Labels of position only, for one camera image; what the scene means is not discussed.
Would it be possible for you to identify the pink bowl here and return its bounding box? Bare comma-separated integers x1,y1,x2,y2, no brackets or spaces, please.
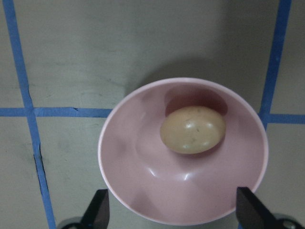
98,78,269,226

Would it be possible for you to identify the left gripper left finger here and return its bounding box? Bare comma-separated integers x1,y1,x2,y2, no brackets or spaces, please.
81,189,110,229

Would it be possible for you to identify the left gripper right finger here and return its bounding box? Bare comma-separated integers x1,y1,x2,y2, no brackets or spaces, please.
236,187,284,229

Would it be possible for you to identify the brown egg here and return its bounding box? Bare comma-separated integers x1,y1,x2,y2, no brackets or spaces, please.
160,106,226,154

